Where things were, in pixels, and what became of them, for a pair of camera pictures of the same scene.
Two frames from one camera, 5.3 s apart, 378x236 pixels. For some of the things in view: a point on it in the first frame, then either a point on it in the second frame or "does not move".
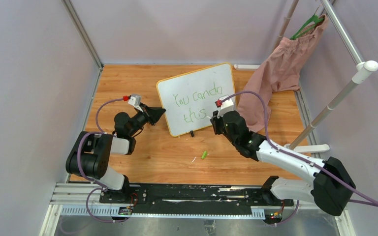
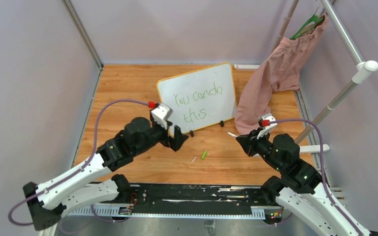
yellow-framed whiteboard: x=189 y=100 does not move
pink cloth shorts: x=281 y=72 does not move
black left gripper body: x=140 y=119 → x=161 y=133
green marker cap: x=204 y=155 does not move
